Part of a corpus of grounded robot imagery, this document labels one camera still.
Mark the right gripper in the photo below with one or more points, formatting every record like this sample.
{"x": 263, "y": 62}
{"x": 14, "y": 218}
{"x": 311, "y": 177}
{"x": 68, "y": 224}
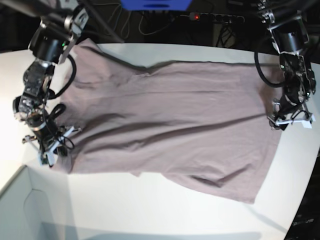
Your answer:
{"x": 49, "y": 147}

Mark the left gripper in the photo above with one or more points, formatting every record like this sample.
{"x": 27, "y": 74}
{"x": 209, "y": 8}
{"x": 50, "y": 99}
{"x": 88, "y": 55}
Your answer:
{"x": 285, "y": 114}

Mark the mauve t-shirt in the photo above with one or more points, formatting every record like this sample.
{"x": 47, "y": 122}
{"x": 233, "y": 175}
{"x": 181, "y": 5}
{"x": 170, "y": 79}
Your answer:
{"x": 202, "y": 125}

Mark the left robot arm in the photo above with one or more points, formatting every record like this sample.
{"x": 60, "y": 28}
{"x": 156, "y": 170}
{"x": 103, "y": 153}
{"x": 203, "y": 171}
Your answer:
{"x": 289, "y": 36}

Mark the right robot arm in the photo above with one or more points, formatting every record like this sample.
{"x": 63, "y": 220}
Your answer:
{"x": 61, "y": 25}

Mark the white cardboard box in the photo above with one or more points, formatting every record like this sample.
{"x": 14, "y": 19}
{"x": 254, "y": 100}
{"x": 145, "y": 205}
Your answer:
{"x": 35, "y": 204}

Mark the black power strip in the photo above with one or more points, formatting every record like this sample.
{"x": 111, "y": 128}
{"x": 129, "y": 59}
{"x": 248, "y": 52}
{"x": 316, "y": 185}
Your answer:
{"x": 216, "y": 18}

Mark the blue plastic bin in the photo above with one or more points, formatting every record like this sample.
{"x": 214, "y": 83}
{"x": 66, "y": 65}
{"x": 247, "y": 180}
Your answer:
{"x": 155, "y": 5}

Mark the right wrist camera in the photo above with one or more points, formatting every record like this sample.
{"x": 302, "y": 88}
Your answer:
{"x": 46, "y": 158}

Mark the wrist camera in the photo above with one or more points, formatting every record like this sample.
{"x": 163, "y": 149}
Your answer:
{"x": 307, "y": 123}
{"x": 46, "y": 158}

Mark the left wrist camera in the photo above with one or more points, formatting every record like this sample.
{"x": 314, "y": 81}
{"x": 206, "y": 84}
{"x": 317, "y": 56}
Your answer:
{"x": 307, "y": 123}

